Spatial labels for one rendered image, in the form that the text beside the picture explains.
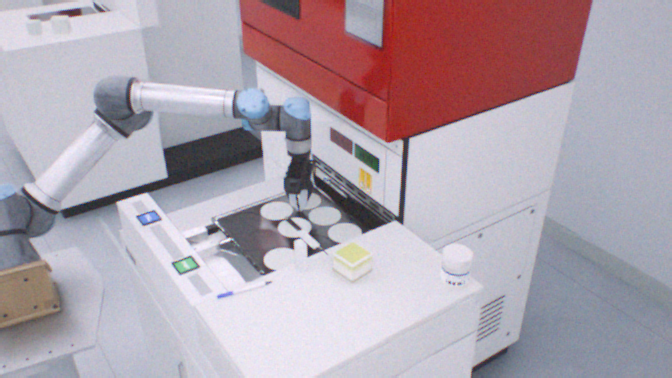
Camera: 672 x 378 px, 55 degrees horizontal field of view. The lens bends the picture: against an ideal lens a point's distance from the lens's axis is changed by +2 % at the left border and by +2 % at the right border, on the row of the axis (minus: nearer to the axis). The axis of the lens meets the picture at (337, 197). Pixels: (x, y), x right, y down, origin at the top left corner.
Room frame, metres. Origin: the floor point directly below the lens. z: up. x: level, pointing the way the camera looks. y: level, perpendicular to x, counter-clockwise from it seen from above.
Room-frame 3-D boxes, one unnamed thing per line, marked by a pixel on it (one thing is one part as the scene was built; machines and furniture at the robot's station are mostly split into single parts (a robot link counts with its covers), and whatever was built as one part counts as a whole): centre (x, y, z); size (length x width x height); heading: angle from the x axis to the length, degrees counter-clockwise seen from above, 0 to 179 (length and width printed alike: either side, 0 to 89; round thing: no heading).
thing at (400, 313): (1.15, -0.01, 0.89); 0.62 x 0.35 x 0.14; 125
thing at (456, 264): (1.20, -0.29, 1.01); 0.07 x 0.07 x 0.10
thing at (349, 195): (1.66, -0.04, 0.89); 0.44 x 0.02 x 0.10; 35
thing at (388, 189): (1.81, 0.05, 1.02); 0.82 x 0.03 x 0.40; 35
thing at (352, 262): (1.23, -0.04, 1.00); 0.07 x 0.07 x 0.07; 44
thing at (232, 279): (1.36, 0.34, 0.87); 0.36 x 0.08 x 0.03; 35
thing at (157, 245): (1.37, 0.46, 0.89); 0.55 x 0.09 x 0.14; 35
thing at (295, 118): (1.62, 0.12, 1.21); 0.09 x 0.08 x 0.11; 86
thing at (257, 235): (1.52, 0.13, 0.90); 0.34 x 0.34 x 0.01; 35
